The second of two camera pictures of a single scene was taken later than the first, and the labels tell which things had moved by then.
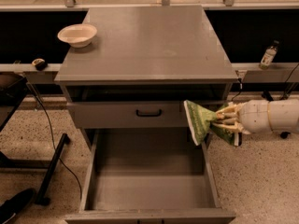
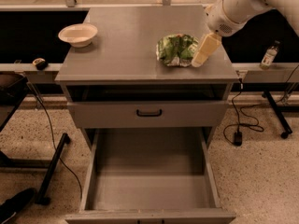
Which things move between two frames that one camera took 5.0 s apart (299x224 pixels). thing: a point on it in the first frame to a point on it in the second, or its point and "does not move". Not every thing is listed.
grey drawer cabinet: (134, 67) does not move
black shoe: (16, 203) does not move
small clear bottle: (269, 55) does not move
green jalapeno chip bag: (200, 120) to (177, 49)
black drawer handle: (148, 115) does not move
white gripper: (254, 116) to (219, 20)
